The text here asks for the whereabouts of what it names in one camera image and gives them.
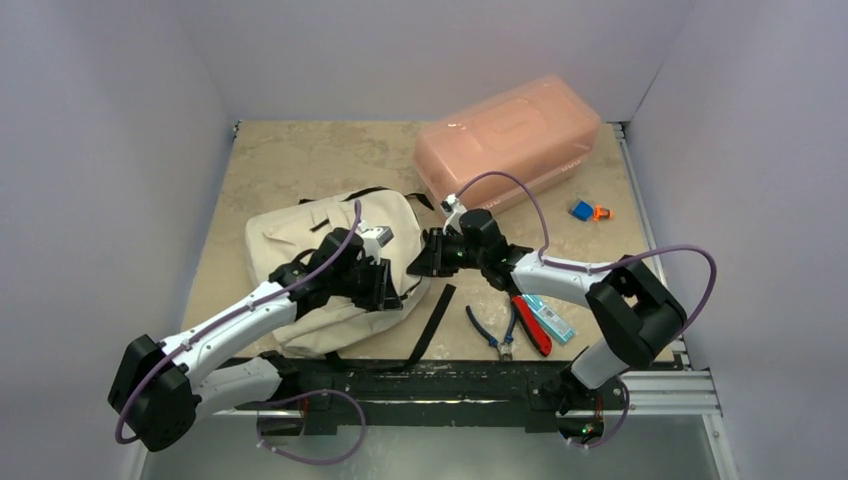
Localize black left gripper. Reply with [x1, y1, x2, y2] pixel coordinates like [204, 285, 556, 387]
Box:
[330, 256, 402, 311]

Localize beige canvas backpack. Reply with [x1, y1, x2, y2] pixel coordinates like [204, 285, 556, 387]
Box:
[245, 186, 431, 368]

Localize teal pencil pack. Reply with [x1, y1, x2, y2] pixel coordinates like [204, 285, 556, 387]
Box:
[524, 294, 576, 345]

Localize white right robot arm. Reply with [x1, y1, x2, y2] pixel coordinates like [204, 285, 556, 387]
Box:
[407, 209, 687, 407]

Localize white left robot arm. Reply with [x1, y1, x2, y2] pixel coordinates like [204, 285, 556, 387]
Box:
[107, 226, 402, 452]

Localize translucent pink plastic box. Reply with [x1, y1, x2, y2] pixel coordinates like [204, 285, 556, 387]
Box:
[412, 75, 601, 211]

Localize orange blue small item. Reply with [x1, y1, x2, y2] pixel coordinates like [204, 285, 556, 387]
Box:
[569, 200, 614, 222]

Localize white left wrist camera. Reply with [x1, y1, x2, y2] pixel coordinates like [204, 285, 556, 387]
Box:
[357, 226, 394, 264]

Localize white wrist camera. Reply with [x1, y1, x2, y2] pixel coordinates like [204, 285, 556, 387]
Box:
[357, 226, 394, 264]
[440, 194, 467, 233]

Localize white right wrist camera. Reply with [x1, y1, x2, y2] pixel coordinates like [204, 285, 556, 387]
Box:
[440, 194, 467, 233]

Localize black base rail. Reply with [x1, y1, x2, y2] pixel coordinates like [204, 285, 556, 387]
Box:
[237, 358, 630, 443]

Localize blue handled pliers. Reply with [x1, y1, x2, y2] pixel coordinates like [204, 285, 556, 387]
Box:
[464, 304, 519, 362]

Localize red handled cutter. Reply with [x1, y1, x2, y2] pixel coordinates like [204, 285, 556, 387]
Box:
[510, 295, 552, 357]

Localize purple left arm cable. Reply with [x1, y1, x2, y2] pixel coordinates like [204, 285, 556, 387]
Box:
[113, 199, 364, 446]

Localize aluminium frame rail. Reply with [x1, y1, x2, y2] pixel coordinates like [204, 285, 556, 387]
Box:
[611, 122, 721, 416]

